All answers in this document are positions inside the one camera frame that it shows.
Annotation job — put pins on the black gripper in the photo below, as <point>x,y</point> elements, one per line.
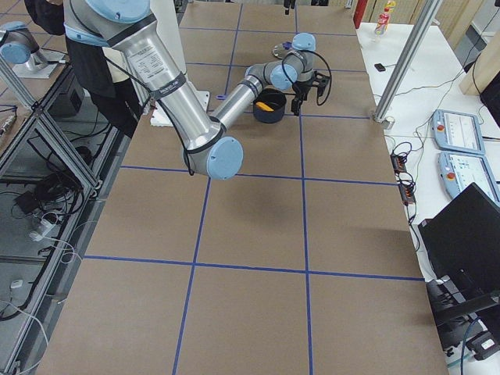
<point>301,87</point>

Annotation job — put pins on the yellow plastic corn cob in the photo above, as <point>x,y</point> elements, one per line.
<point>264,107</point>

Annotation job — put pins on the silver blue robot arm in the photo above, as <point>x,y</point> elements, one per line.
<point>130,27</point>
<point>19,47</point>

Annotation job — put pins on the dark blue saucepan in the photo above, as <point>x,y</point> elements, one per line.
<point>237,102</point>

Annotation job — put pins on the small black square device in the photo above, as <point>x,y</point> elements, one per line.
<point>379,67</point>

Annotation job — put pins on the red yellow plastic bottle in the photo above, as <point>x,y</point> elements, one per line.
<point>383,19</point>

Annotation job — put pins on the upper teach pendant tablet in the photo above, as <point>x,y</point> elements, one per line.
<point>457,131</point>

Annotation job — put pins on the teach pendant tablet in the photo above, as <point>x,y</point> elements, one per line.
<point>459,170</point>
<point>457,131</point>

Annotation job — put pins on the lower teach pendant tablet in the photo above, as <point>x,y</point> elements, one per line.
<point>459,170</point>

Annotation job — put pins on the black laptop computer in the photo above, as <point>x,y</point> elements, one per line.
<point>463,239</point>

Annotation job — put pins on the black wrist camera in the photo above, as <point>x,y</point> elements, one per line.
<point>320,82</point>

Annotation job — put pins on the aluminium frame post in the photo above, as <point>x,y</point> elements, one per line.
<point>413,42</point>

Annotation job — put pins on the black orange cable hub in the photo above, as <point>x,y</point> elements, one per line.
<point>404,179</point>

